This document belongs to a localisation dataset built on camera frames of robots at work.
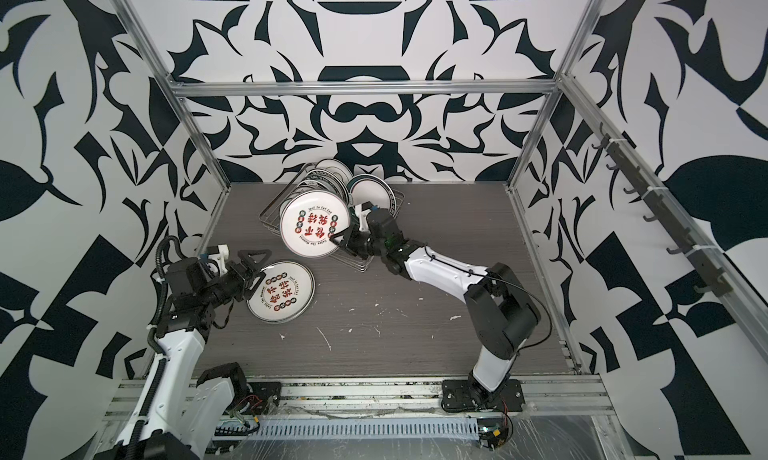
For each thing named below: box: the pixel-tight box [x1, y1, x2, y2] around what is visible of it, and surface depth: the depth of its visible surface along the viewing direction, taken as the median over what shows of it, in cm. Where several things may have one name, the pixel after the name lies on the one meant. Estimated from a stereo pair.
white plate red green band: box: [350, 174, 397, 217], surface depth 102 cm
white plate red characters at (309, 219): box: [280, 190, 350, 258], surface depth 85 cm
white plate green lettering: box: [294, 168, 350, 209], surface depth 101 cm
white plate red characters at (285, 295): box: [246, 261, 316, 324], surface depth 91 cm
